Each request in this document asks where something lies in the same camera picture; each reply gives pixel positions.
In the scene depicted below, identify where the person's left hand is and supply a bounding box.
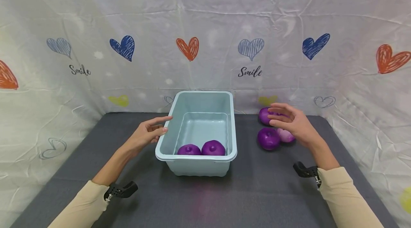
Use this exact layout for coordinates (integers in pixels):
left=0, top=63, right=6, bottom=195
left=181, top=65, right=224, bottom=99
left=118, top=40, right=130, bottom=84
left=126, top=116, right=173, bottom=152

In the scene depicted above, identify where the person's right hand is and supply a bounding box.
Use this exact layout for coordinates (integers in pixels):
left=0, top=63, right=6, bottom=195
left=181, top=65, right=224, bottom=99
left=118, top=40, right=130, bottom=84
left=267, top=103, right=318, bottom=149

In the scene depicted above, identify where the person's right forearm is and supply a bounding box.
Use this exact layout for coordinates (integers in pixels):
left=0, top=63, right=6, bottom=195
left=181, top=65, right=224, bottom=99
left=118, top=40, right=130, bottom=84
left=303, top=136, right=385, bottom=228

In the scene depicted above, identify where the person's left forearm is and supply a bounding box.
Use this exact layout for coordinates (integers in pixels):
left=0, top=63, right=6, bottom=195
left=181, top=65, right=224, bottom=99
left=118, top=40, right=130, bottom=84
left=47, top=145, right=142, bottom=228

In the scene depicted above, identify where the pale purple round fruit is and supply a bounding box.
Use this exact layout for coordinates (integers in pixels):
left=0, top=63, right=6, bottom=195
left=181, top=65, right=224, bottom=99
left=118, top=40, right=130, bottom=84
left=276, top=128, right=296, bottom=143

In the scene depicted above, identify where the light blue plastic basin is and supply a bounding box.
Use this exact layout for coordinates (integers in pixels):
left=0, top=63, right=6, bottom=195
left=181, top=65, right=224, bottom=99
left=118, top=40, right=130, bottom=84
left=155, top=91, right=238, bottom=177

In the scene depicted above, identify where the black wrist band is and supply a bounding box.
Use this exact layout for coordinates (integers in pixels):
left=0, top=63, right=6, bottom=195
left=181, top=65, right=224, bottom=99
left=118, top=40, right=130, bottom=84
left=103, top=181, right=138, bottom=202
left=293, top=161, right=323, bottom=188

